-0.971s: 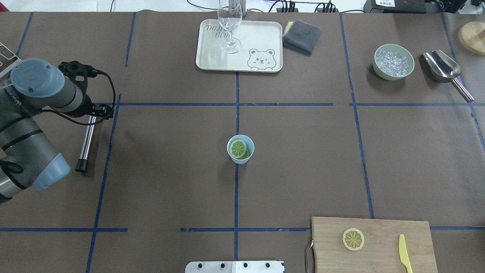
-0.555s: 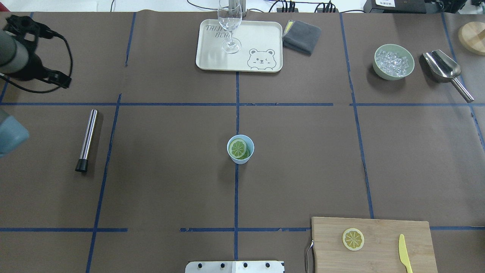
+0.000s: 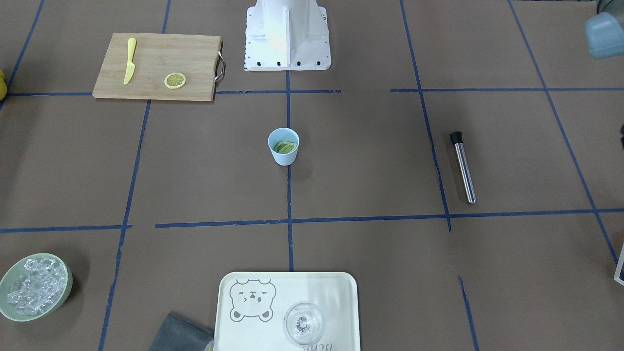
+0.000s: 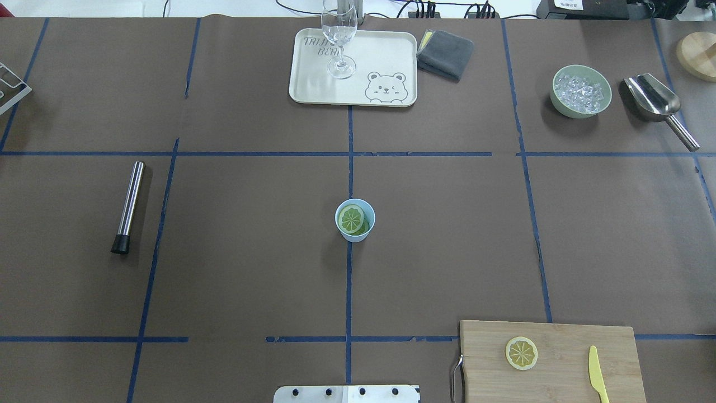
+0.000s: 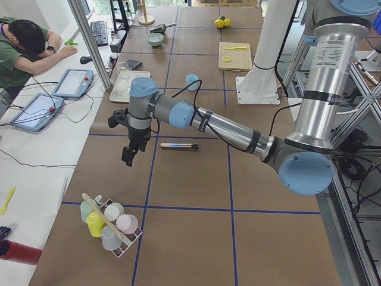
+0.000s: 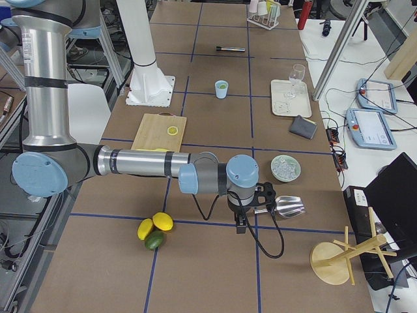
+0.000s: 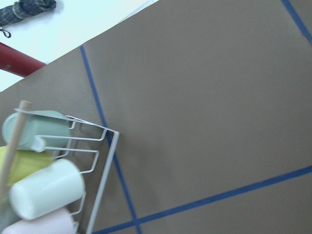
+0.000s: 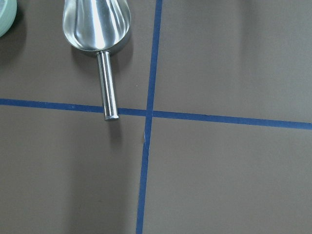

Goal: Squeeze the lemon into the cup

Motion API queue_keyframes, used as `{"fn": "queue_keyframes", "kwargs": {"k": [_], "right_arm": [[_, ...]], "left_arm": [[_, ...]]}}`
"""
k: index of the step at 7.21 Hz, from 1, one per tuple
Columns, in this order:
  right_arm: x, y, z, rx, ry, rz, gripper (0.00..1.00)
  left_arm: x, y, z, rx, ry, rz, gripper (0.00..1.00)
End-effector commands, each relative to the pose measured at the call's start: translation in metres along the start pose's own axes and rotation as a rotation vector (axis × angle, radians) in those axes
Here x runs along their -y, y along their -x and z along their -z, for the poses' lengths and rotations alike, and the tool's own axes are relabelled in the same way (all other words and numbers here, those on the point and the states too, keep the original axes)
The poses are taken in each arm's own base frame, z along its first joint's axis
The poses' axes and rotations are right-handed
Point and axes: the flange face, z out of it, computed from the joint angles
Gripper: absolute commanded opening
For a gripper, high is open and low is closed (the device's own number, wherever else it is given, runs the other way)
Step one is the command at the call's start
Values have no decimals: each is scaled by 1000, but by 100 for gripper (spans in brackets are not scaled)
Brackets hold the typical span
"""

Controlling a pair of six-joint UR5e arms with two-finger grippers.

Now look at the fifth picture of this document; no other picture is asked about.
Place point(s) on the yellow spatula on desk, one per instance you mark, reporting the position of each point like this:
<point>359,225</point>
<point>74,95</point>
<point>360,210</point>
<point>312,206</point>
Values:
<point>6,201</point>

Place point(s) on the aluminium frame post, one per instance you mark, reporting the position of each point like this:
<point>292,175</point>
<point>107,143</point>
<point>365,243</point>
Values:
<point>84,27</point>

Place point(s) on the seated person green shirt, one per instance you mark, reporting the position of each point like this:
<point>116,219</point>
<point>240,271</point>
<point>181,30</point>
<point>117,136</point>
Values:
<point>28,50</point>

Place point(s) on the black keyboard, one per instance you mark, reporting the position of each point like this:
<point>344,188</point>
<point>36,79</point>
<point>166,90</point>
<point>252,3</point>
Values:
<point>99,32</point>

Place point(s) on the near blue teach pendant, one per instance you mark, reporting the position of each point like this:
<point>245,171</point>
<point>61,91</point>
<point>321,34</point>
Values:
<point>38,112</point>

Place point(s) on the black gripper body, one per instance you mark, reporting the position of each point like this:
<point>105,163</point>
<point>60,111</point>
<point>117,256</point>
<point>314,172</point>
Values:
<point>138,136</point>

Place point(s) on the blue teach pendant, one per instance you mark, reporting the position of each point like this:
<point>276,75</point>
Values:
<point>73,83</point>
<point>38,112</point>

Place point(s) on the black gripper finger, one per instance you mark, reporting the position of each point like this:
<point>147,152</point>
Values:
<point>142,146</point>
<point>128,154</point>

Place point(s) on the yellow plastic knife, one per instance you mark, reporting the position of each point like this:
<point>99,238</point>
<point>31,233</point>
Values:
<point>231,48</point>

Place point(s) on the yellow plastic cup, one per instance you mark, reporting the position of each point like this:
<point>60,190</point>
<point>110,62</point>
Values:
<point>95,224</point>

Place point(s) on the wooden rack handle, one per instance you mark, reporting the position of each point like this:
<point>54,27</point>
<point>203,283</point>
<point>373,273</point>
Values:
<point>102,216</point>

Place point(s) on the black computer mouse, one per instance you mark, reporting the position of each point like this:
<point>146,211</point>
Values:
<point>85,59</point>

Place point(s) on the wooden cup tree stand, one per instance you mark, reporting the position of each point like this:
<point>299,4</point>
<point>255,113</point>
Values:
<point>145,19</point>

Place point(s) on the clear wine glass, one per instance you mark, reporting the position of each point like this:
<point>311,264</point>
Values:
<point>124,73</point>

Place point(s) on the pale green plastic cup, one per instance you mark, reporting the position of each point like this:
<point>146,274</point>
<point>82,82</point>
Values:
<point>113,211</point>

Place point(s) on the bamboo cutting board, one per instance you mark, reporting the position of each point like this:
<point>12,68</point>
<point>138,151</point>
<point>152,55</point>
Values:
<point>241,59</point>

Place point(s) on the grey folded cloth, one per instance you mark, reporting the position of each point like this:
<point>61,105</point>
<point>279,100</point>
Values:
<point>133,64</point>

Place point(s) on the red bottle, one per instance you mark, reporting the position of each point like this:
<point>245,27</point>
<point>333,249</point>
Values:
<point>20,253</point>

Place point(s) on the grey blue plastic cup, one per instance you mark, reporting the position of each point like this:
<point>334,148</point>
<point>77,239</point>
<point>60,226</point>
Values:
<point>109,239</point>

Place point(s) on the green plastic clamp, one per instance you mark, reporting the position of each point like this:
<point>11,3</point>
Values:
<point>70,42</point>

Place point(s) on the far blue teach pendant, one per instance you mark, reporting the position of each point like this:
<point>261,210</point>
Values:
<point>73,83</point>

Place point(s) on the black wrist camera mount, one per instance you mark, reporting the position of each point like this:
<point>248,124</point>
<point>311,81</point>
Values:
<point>119,117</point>

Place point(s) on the white wire cup rack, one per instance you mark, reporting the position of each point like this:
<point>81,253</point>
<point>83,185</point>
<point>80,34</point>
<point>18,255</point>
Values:
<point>129,239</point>

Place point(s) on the black capped metal tube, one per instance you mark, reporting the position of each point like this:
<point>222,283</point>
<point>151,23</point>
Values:
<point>173,145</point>

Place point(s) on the metal ice scoop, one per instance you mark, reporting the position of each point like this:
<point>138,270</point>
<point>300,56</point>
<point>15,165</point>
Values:
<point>161,28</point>

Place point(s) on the yellow whole lemon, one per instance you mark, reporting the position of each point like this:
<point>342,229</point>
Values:
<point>227,22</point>
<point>219,23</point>

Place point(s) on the mint plastic cup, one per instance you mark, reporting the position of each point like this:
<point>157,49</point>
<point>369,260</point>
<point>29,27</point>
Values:
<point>85,210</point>

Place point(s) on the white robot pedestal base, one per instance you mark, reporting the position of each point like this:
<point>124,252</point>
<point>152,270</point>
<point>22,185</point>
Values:
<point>259,86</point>

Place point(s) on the cream bear serving tray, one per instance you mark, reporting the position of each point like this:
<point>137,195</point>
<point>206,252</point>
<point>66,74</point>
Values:
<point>121,90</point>

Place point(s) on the pink plastic cup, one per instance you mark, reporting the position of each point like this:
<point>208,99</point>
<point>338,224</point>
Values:
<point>127,223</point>

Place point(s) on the green bowl of ice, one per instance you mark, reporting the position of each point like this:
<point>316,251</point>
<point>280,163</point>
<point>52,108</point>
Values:
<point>155,39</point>

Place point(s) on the light blue plastic cup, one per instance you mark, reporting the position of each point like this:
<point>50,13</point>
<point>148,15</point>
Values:
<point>191,82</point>

